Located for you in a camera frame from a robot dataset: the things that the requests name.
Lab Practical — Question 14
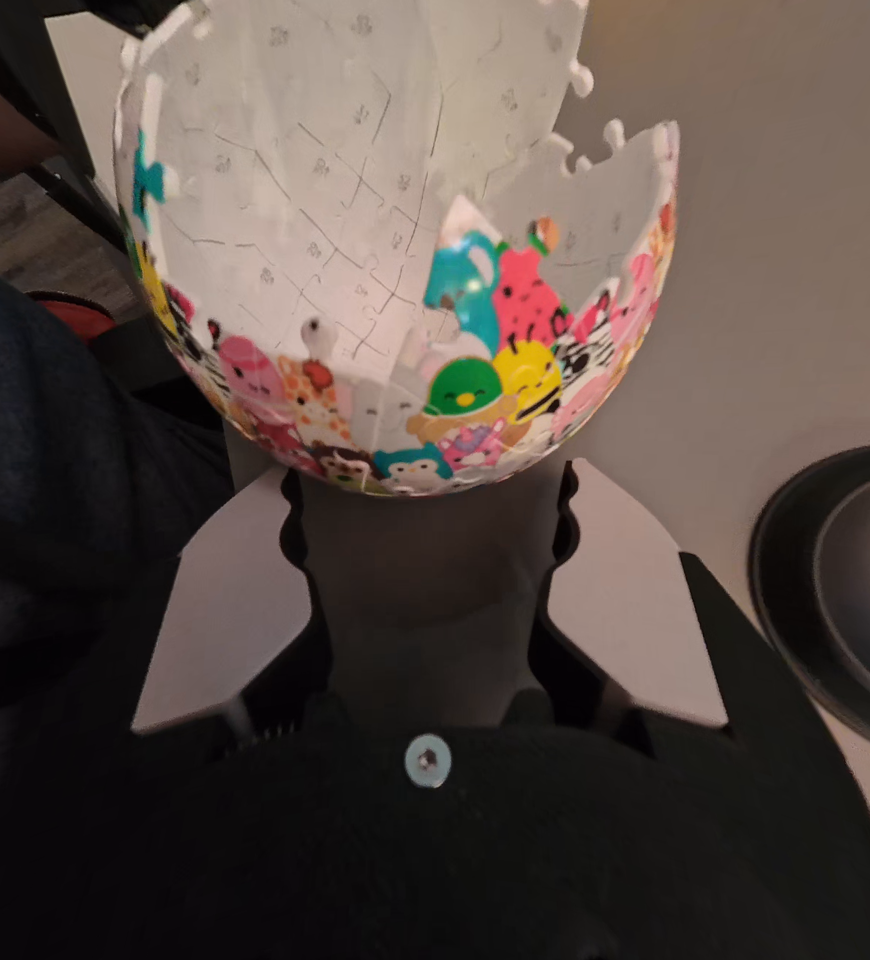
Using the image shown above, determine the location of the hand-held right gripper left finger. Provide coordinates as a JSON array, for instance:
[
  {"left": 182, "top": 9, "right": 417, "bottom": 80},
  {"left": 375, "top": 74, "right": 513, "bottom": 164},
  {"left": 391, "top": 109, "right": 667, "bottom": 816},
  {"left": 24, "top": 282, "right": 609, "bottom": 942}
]
[{"left": 131, "top": 465, "right": 332, "bottom": 740}]

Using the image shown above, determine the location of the black round ball stand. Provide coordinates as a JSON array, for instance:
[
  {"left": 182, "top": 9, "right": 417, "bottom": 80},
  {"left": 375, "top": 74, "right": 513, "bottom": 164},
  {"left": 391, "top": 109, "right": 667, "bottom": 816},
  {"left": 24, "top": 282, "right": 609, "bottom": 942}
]
[{"left": 748, "top": 442, "right": 870, "bottom": 760}]

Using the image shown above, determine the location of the red fabric item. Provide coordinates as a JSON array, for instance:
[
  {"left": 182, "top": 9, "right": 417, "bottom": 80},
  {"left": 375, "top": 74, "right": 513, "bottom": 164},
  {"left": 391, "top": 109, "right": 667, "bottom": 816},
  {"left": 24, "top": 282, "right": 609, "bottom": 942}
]
[{"left": 30, "top": 291, "right": 118, "bottom": 343}]

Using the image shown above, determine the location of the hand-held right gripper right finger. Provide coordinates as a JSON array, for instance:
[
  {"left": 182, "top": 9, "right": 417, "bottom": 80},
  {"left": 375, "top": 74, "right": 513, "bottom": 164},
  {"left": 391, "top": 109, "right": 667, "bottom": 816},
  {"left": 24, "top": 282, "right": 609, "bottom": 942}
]
[{"left": 527, "top": 457, "right": 733, "bottom": 745}]

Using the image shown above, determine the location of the colourful cartoon puzzle ball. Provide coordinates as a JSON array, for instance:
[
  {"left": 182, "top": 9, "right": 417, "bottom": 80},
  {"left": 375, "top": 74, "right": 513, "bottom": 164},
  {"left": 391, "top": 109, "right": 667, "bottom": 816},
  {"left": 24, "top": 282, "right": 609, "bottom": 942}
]
[{"left": 114, "top": 0, "right": 682, "bottom": 498}]

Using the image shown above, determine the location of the dark blue clothing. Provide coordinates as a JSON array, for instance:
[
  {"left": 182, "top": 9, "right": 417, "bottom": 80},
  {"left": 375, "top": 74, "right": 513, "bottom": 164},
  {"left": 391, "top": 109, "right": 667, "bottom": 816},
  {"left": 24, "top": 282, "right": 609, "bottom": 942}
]
[{"left": 0, "top": 251, "right": 235, "bottom": 725}]

